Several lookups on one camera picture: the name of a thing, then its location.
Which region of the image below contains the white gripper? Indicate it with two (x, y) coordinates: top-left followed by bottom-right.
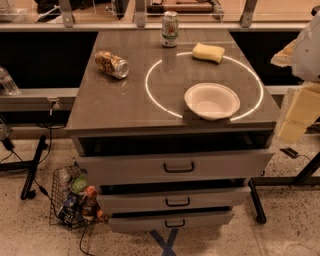
(271, 9), (320, 143)

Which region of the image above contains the orange soda can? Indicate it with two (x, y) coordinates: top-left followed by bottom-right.
(95, 51), (129, 79)

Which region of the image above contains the green white soda can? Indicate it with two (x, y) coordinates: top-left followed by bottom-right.
(161, 11), (179, 47)

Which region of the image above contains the black power adapter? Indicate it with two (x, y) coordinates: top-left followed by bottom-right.
(281, 148), (298, 159)

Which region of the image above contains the yellow sponge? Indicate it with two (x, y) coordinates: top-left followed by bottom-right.
(192, 43), (225, 63)

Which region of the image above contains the white paper bowl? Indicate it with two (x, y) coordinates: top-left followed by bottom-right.
(184, 83), (240, 120)

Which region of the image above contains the black table leg right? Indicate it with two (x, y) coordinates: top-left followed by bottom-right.
(248, 152), (320, 224)

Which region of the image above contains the black table leg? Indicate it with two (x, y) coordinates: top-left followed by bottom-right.
(248, 152), (320, 224)
(0, 135), (46, 200)

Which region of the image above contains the grey drawer cabinet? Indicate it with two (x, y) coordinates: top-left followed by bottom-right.
(67, 29), (279, 220)

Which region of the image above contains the middle grey drawer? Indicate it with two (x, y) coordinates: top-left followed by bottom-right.
(97, 187), (250, 215)

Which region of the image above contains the grey drawer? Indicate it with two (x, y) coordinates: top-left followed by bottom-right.
(109, 210), (233, 233)
(77, 150), (273, 185)
(97, 187), (250, 215)

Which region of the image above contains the top grey drawer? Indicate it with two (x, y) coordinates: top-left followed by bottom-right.
(77, 150), (273, 185)

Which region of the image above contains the bottom grey drawer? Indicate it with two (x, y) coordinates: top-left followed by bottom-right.
(109, 210), (233, 233)

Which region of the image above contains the green lid cup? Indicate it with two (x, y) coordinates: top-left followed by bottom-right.
(70, 176), (87, 194)

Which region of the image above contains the orange snack bag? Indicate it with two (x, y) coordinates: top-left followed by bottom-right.
(81, 186), (103, 218)

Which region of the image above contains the metal railing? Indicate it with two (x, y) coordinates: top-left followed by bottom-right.
(0, 0), (320, 31)

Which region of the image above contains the clear plastic bottle in basket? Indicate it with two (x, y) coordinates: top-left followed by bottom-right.
(58, 168), (71, 198)

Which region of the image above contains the blue snack bag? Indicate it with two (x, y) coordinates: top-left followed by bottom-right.
(58, 194), (79, 225)

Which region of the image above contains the clear plastic bottle left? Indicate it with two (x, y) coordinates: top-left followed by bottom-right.
(0, 66), (19, 95)

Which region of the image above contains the black table leg left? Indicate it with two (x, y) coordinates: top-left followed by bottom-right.
(0, 135), (46, 200)

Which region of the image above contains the wire basket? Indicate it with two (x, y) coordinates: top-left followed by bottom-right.
(49, 165), (98, 230)

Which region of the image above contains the black floor cable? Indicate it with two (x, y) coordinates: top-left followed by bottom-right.
(0, 99), (98, 256)

